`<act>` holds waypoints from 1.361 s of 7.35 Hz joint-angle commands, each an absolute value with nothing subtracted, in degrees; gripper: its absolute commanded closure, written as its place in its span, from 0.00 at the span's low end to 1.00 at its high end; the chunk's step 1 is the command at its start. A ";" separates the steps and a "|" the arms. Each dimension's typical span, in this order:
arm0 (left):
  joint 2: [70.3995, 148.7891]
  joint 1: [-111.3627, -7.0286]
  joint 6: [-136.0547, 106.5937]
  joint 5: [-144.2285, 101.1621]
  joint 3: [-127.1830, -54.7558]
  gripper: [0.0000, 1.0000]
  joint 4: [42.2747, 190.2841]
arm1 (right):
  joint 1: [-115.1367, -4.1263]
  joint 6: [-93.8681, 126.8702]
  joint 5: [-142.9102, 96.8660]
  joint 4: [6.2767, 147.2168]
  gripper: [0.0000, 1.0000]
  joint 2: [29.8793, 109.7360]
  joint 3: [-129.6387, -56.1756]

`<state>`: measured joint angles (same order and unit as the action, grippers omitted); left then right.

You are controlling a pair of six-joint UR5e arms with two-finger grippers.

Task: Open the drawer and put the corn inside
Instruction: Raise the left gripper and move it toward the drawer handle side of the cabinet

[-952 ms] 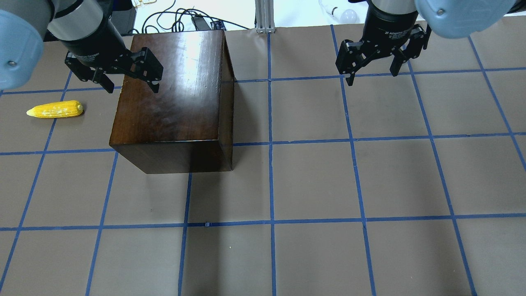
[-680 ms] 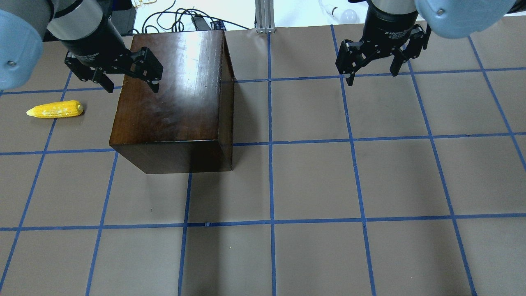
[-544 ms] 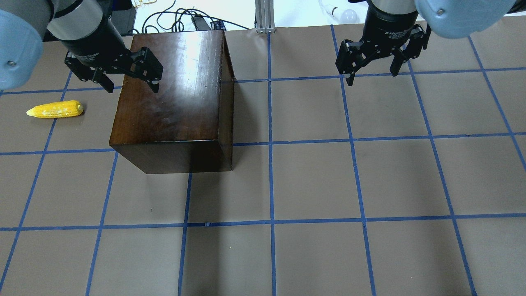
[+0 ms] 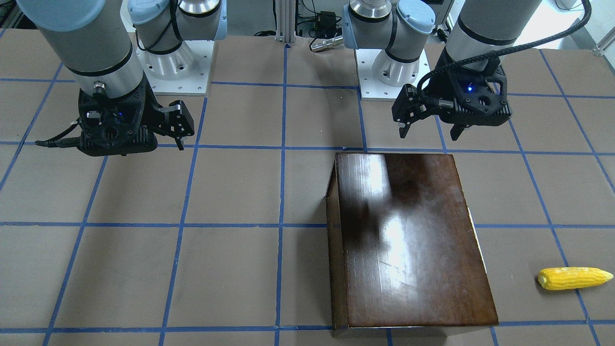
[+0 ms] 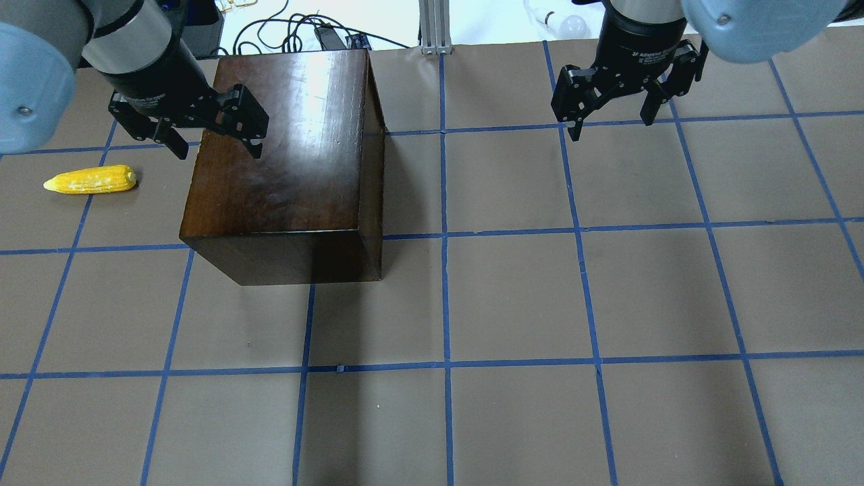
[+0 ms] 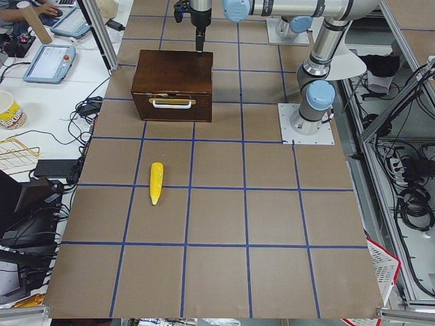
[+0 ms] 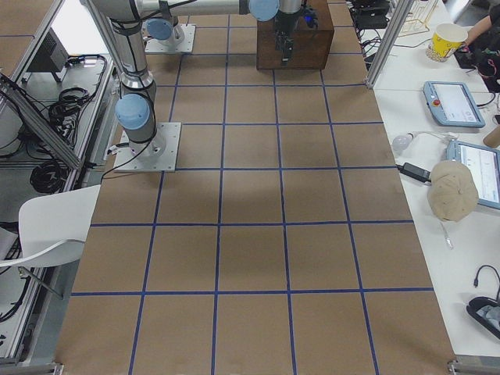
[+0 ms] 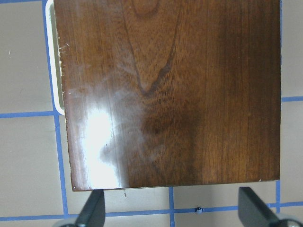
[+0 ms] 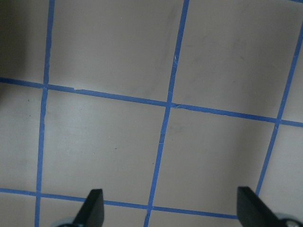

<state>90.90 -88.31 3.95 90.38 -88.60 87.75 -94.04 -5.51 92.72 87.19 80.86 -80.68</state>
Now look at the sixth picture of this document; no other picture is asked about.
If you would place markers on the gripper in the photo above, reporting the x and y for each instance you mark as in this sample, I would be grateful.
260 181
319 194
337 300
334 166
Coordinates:
198 19

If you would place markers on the dark wooden drawer box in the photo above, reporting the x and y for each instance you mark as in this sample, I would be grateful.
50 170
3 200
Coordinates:
169 75

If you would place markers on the white drawer handle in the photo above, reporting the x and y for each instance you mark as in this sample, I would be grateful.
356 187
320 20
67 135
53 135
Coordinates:
184 104

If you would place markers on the yellow corn cob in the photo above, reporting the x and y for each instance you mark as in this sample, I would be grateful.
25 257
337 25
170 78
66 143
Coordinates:
156 181

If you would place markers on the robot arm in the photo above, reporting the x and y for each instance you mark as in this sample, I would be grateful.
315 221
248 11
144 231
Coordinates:
317 94
289 28

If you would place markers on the person hand on mouse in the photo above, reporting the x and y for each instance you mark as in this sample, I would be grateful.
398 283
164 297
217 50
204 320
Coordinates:
47 9

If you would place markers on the black power adapter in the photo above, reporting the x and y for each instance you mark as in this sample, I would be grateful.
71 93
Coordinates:
117 26

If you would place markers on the beige cap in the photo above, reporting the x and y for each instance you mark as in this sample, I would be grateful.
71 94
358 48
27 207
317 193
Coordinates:
108 8

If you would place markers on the far teach pendant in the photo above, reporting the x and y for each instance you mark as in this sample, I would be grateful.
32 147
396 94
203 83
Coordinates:
71 24

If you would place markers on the teach pendant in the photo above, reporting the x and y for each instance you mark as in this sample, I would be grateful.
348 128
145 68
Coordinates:
50 65
71 24

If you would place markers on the white chair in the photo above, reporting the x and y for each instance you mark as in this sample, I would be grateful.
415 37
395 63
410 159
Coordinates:
345 64

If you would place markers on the near teach pendant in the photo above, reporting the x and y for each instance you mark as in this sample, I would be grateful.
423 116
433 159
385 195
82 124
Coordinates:
50 65

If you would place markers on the cardboard tube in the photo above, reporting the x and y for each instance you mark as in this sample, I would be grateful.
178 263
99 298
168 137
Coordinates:
32 17

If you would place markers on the popcorn paper cup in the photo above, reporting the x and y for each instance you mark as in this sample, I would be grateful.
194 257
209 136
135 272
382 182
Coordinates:
12 116

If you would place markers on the white red basket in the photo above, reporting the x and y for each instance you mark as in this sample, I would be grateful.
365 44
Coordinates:
386 267

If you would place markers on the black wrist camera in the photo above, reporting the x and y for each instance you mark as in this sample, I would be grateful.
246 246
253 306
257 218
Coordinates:
181 7

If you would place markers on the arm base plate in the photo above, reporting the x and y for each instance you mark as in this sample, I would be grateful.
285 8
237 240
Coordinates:
296 131
274 39

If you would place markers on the aluminium frame post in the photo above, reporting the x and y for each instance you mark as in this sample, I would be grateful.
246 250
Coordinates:
94 20

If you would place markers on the gold wire rack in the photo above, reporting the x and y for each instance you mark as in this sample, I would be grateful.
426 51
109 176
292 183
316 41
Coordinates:
16 157

